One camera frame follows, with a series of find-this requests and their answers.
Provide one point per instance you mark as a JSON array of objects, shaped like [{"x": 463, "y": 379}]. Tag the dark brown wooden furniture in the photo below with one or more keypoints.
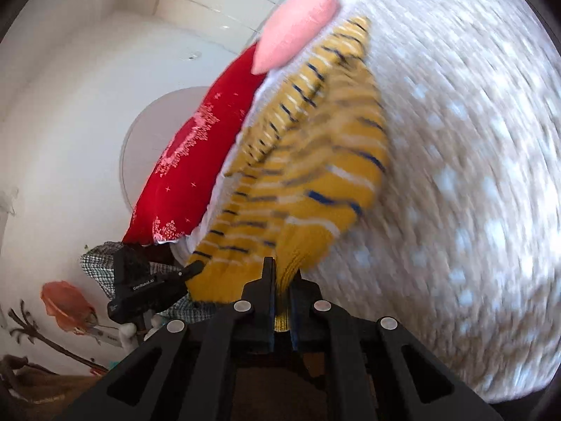
[{"x": 39, "y": 381}]

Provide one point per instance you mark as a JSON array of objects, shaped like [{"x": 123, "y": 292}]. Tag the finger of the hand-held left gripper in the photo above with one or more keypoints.
[{"x": 193, "y": 270}]

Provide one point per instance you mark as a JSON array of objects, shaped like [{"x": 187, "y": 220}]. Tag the orange wall decoration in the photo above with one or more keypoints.
[{"x": 65, "y": 307}]

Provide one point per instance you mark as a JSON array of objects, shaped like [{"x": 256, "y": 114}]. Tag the pink sock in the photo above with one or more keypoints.
[{"x": 293, "y": 26}]

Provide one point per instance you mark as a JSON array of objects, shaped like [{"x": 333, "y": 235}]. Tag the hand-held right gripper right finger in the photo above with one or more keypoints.
[{"x": 303, "y": 309}]

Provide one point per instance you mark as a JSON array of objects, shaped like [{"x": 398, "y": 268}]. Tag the beige white-spotted blanket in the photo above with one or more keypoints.
[{"x": 460, "y": 140}]

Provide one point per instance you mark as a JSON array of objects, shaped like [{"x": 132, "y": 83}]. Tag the person's left forearm checkered sleeve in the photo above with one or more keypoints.
[{"x": 98, "y": 267}]

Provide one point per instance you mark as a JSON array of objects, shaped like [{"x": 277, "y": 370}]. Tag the red patterned knitted sock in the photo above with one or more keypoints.
[{"x": 188, "y": 158}]

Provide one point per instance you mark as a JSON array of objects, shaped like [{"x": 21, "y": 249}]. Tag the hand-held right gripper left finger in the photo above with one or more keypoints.
[{"x": 268, "y": 300}]

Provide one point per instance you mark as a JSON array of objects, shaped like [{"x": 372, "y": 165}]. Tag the yellow striped knitted sock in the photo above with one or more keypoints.
[{"x": 307, "y": 175}]

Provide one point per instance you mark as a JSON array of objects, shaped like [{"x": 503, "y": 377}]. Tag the brown tree branch wall sticker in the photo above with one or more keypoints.
[{"x": 48, "y": 344}]

